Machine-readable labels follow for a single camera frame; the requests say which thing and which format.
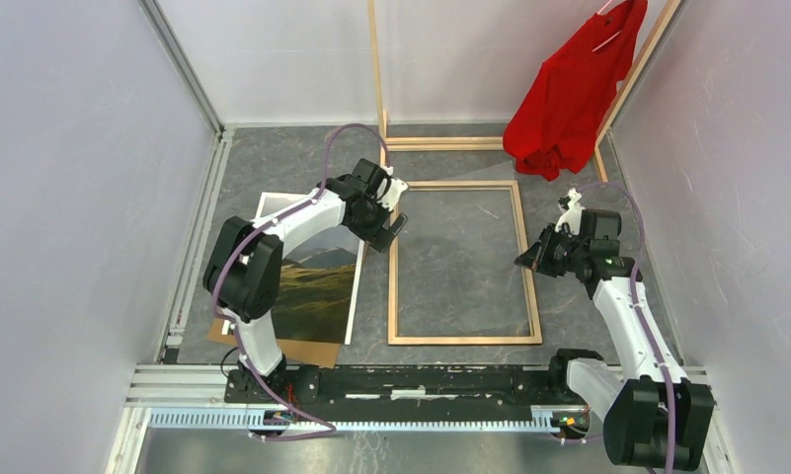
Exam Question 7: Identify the landscape photo print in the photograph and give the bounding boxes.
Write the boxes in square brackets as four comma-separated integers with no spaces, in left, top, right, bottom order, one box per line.
[254,194,363,344]

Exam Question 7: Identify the red t-shirt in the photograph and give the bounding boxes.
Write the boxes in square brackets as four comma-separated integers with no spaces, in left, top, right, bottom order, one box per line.
[503,0,648,181]

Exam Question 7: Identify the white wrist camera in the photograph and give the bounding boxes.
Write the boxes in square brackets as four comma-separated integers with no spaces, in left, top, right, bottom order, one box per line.
[377,166,410,211]
[555,188,585,236]

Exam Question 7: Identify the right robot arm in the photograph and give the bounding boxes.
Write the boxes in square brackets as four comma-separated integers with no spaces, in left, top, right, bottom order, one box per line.
[515,206,716,473]

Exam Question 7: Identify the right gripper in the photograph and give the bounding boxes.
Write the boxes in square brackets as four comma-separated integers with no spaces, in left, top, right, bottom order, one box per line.
[514,222,588,277]

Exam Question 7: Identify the clear acrylic sheet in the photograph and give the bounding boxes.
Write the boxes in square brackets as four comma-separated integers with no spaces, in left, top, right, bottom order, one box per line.
[396,164,529,337]

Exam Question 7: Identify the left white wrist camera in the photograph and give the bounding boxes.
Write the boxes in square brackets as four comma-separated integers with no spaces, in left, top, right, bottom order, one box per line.
[377,166,410,211]

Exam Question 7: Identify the aluminium rail frame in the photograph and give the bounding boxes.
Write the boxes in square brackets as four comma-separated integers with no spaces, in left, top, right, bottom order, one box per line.
[104,363,724,474]

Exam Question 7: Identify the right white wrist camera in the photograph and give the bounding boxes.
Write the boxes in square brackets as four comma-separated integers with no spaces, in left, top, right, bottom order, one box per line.
[555,188,585,236]

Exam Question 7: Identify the brown backing board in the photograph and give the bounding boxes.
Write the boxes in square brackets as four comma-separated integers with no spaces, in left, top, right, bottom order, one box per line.
[206,319,342,368]

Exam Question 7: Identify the wooden clothes rack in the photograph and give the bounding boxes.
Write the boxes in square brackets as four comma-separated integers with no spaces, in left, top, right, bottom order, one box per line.
[366,0,683,183]

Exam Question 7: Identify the white clothes hanger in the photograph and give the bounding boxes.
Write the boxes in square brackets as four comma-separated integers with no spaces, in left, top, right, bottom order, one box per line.
[592,1,634,53]

